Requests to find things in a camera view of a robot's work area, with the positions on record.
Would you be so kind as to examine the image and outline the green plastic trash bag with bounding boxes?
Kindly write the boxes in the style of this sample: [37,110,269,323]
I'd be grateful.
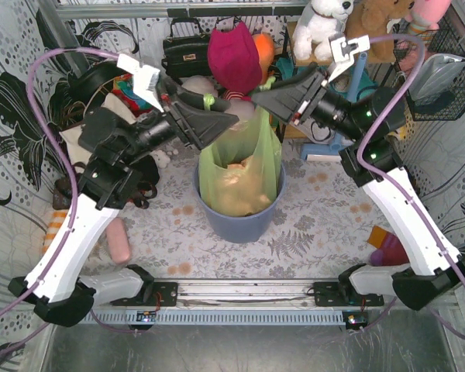
[198,98,281,217]

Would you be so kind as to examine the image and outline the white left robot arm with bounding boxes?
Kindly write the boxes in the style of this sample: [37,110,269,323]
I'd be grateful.
[9,77,239,327]

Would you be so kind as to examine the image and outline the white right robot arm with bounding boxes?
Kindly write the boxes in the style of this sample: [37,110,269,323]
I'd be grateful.
[252,64,465,311]

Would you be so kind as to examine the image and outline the magenta cloth bag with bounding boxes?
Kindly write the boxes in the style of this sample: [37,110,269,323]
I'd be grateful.
[207,22,262,95]

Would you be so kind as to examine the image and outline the cream canvas tote bag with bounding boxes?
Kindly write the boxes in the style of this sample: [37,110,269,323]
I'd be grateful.
[60,93,136,165]

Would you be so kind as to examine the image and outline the blue plastic trash bin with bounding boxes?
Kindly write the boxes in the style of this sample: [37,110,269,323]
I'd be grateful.
[192,164,287,244]

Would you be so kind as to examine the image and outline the brown patterned leather bag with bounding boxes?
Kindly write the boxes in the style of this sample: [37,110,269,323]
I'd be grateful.
[52,177,157,210]

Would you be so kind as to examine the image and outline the teal folded cloth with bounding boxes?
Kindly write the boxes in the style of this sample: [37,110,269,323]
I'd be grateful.
[275,57,378,102]

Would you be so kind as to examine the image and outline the grey checked plush ball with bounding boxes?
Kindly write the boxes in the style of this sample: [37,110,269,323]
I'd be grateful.
[331,74,351,94]

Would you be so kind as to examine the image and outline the white fluffy plush dog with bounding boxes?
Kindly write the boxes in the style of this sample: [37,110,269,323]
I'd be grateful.
[182,75,219,98]

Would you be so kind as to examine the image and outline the black leather handbag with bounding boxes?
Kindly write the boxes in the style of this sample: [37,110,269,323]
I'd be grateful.
[161,17,212,81]

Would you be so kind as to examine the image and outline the red folded cloth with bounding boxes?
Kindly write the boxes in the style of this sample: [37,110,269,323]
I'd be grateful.
[119,92,153,117]

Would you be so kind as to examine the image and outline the white pink plush doll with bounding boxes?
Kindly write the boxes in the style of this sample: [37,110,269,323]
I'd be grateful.
[222,90,255,122]

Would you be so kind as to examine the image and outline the orange plush toy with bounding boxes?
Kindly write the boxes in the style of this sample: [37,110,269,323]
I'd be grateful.
[253,33,275,84]

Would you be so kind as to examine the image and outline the crumpled brown printed paper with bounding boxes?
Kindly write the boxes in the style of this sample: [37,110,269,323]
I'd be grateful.
[226,156,255,174]

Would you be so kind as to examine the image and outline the white grey plush dog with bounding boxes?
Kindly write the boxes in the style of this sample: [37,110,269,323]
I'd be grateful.
[292,0,353,61]

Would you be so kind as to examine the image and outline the wooden metal shelf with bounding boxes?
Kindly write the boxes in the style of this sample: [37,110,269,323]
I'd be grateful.
[275,21,402,143]

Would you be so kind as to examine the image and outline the brown teddy bear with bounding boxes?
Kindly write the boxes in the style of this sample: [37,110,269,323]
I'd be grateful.
[345,0,415,64]

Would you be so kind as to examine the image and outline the silver foil pouch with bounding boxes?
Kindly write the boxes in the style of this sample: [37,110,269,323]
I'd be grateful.
[408,53,465,101]

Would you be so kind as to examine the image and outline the pink plush toy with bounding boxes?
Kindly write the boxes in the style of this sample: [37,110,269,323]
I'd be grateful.
[405,0,451,42]

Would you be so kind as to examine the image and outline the pink cylindrical pillow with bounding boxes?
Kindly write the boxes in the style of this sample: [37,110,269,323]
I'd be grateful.
[105,218,131,264]

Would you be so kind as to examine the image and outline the orange white checkered cloth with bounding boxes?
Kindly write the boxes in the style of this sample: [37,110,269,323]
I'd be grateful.
[42,210,68,253]

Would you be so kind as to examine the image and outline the purple red plush toy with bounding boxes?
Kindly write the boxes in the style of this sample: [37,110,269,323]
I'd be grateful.
[367,226,409,267]

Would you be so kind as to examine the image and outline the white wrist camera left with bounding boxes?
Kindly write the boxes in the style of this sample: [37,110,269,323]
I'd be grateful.
[117,53,164,112]

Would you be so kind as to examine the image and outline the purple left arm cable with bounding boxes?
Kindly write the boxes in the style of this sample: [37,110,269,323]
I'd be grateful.
[0,48,140,360]

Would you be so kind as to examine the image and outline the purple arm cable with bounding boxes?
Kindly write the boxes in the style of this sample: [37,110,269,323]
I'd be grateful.
[0,48,140,360]
[356,33,465,343]

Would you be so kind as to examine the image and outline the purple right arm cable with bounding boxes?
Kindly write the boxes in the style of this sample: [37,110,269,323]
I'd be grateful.
[356,33,465,343]

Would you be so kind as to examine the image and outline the black wire basket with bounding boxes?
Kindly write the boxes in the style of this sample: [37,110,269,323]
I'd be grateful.
[406,19,465,121]

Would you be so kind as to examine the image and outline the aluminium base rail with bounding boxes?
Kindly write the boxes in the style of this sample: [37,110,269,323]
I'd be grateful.
[81,279,384,329]

